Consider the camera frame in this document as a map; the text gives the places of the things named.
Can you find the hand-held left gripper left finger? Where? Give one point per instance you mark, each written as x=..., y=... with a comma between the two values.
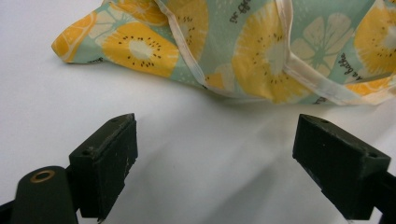
x=104, y=168

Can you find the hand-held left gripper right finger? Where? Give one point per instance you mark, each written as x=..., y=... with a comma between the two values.
x=337, y=161

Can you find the fruit print fabric bag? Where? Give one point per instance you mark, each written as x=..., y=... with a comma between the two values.
x=249, y=46

